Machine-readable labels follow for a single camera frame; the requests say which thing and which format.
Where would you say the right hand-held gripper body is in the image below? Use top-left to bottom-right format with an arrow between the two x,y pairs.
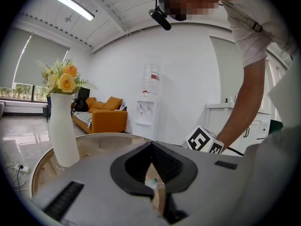
182,125 -> 225,155

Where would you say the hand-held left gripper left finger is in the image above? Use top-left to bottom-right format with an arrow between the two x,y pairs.
30,142 -> 166,226

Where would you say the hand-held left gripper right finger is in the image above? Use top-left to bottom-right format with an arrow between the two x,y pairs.
152,142 -> 243,226

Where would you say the person's right forearm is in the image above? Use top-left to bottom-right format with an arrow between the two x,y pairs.
215,56 -> 269,148

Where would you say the round glass coffee table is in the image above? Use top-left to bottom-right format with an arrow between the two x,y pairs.
29,132 -> 166,219

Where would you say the white cabinet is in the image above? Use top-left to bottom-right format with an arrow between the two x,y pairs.
205,102 -> 272,155

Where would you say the white water dispenser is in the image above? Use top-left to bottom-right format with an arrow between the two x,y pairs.
135,92 -> 159,137

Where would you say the white ribbed vase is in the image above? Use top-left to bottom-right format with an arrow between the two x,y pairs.
49,92 -> 81,168

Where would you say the orange sofa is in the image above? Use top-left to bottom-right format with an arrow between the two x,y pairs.
71,96 -> 128,135

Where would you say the white-framed dark panel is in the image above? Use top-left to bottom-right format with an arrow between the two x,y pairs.
270,119 -> 284,135

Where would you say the white power strip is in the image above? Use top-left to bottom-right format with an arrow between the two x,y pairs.
14,164 -> 32,174

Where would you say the clear water dispenser bottle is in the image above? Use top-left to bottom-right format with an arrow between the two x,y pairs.
142,63 -> 163,96

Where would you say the black bag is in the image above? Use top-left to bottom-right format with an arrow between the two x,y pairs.
71,97 -> 90,113

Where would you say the orange sofa cushion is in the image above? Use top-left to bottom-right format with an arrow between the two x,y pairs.
103,96 -> 124,111

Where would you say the yellow artificial flower bouquet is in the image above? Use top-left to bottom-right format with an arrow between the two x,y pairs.
35,58 -> 99,97

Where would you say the window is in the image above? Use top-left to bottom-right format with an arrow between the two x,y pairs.
0,84 -> 51,103

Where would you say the person's light t-shirt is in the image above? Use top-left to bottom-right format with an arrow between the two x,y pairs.
220,0 -> 301,226

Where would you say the grey roller blind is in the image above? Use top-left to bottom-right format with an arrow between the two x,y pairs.
13,32 -> 71,87

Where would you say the long ceiling light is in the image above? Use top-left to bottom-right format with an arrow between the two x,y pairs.
54,0 -> 95,22

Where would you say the right hand-held gripper black cable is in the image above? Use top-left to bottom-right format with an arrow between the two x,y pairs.
226,145 -> 246,157

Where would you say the looped white floor cable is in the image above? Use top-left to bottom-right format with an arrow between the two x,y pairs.
4,163 -> 27,193

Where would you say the black head-mounted camera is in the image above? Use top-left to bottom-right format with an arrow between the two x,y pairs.
148,0 -> 172,31

